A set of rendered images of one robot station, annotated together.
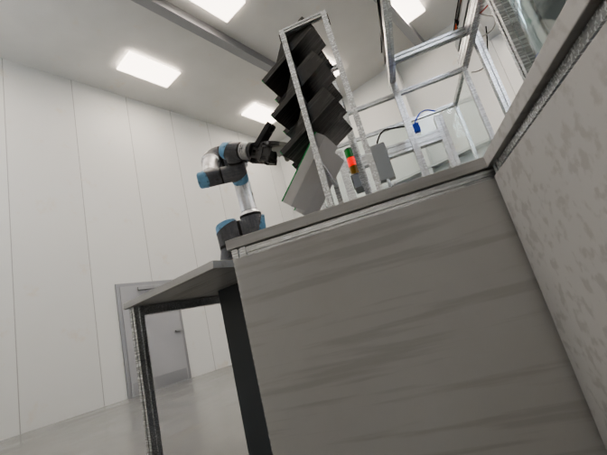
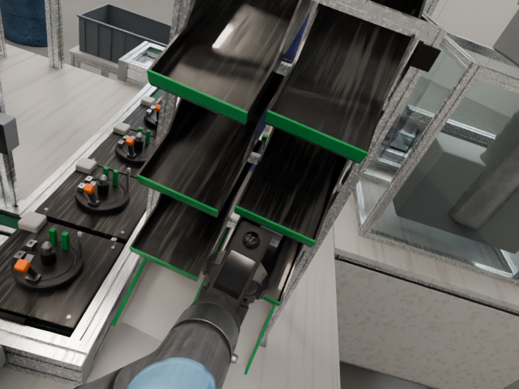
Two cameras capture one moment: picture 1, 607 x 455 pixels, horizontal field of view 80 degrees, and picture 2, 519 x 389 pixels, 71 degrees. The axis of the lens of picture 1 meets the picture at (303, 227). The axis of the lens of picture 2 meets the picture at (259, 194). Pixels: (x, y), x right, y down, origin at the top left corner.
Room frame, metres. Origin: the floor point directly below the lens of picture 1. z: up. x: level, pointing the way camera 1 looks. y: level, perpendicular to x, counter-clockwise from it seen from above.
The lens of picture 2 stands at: (1.47, 0.36, 1.72)
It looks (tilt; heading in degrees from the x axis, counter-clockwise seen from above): 37 degrees down; 251
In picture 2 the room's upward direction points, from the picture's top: 21 degrees clockwise
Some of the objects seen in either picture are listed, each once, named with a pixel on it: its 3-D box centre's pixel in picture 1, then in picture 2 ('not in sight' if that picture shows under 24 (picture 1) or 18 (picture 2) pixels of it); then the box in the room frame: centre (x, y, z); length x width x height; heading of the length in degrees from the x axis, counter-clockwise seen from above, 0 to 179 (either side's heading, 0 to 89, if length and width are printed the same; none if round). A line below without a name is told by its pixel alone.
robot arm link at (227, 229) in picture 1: (228, 233); not in sight; (1.83, 0.39, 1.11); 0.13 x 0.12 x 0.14; 98
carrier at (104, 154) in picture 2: not in sight; (138, 142); (1.58, -0.68, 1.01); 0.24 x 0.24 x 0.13; 77
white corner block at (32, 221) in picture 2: not in sight; (33, 224); (1.77, -0.31, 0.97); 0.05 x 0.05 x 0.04; 77
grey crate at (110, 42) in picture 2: not in sight; (136, 40); (1.83, -2.33, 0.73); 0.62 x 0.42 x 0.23; 167
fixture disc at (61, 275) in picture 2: not in sight; (49, 263); (1.69, -0.19, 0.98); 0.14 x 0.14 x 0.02
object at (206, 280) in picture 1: (245, 280); not in sight; (1.80, 0.35, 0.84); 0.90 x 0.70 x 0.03; 143
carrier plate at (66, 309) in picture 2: not in sight; (49, 268); (1.69, -0.19, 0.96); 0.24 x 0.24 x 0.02; 77
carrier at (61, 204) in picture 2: not in sight; (103, 185); (1.64, -0.44, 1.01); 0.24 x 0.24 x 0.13; 77
